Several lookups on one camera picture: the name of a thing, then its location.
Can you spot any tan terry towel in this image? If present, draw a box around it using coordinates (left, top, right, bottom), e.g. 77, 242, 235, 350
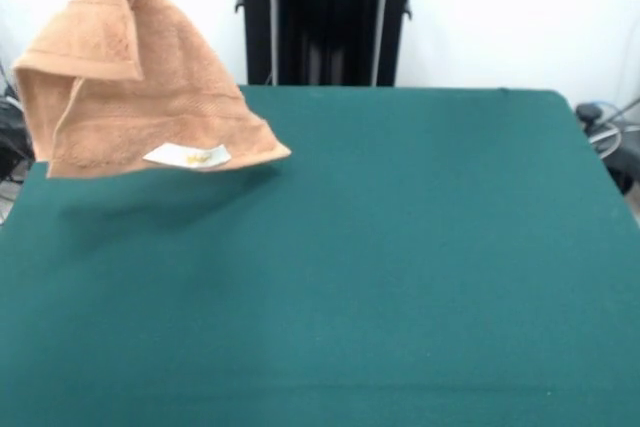
11, 0, 293, 180

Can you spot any dark green table cloth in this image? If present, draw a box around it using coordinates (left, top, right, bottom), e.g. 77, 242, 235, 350
0, 84, 640, 427

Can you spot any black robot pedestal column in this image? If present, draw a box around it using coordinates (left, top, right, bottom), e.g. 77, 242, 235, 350
232, 0, 437, 88

